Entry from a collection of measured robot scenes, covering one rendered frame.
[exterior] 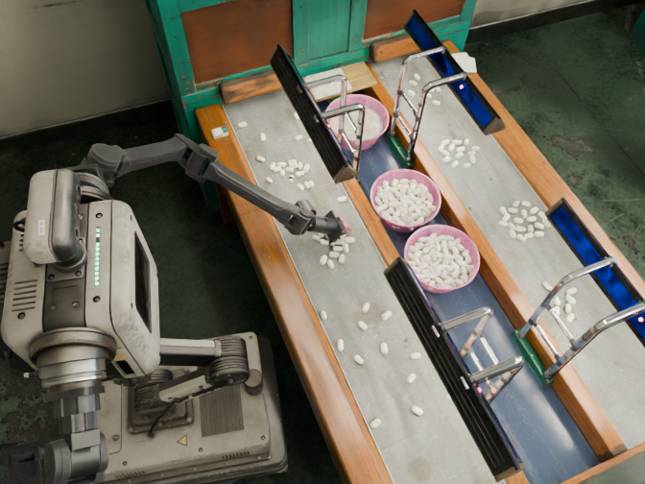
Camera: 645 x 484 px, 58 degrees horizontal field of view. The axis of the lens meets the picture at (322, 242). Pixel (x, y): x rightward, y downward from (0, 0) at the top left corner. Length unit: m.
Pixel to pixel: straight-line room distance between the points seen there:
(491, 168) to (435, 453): 1.14
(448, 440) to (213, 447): 0.79
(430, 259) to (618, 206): 1.63
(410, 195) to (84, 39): 1.83
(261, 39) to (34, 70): 1.35
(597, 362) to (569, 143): 1.86
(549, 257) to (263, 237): 1.03
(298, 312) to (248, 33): 1.10
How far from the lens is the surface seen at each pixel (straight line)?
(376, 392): 1.87
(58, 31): 3.21
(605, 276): 1.85
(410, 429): 1.85
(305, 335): 1.90
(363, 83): 2.59
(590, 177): 3.59
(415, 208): 2.21
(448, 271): 2.10
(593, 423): 2.00
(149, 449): 2.15
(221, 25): 2.33
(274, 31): 2.42
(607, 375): 2.11
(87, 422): 1.26
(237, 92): 2.47
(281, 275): 2.00
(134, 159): 1.71
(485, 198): 2.31
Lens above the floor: 2.51
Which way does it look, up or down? 58 degrees down
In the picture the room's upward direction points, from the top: 2 degrees clockwise
